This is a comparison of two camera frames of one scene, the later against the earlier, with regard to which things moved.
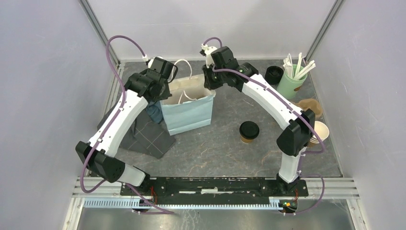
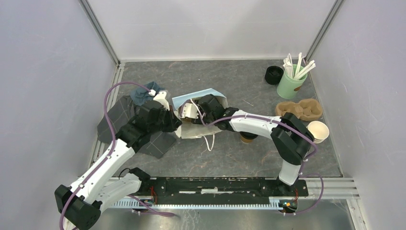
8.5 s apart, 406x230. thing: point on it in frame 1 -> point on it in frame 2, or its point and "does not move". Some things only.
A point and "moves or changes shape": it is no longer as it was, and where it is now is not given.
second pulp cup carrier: [306, 104] does not move
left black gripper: [166, 94] -> [174, 122]
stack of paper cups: [321, 130] does not move
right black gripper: [208, 83] -> [199, 109]
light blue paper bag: [190, 105] moves or changes shape
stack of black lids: [273, 74] does not move
